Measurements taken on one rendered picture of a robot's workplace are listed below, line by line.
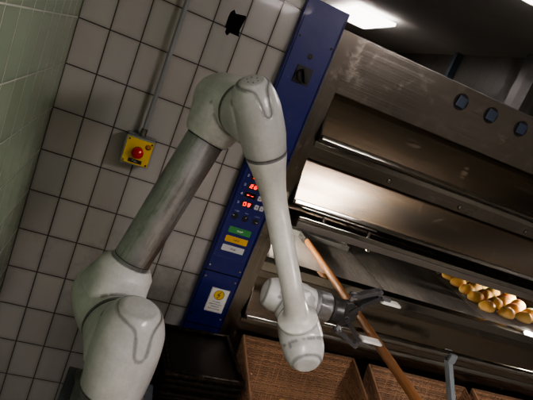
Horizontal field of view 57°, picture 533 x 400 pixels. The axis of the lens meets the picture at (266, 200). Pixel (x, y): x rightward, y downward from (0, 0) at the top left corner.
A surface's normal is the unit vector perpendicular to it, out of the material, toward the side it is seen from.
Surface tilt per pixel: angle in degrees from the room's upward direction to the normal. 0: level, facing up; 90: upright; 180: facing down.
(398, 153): 70
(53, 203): 90
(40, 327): 90
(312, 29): 90
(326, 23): 90
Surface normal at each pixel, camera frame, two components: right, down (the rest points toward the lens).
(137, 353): 0.52, 0.14
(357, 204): 0.32, -0.01
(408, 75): 0.21, 0.32
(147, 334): 0.64, -0.04
